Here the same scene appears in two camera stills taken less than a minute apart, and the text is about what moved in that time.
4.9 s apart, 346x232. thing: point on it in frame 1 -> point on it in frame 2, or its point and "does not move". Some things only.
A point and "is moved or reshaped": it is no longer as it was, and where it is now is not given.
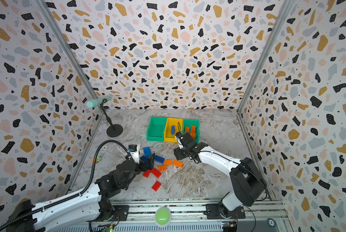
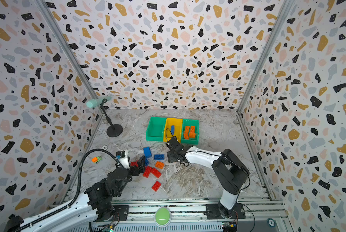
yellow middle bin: (178, 123) does not move
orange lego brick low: (161, 168) is moved or reshaped
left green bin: (155, 129) does not move
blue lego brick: (159, 159) is moved or reshaped
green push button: (163, 217) does not move
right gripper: (178, 152) -> (170, 157)
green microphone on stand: (113, 130) does not move
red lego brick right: (156, 172) does not move
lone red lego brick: (156, 186) does not move
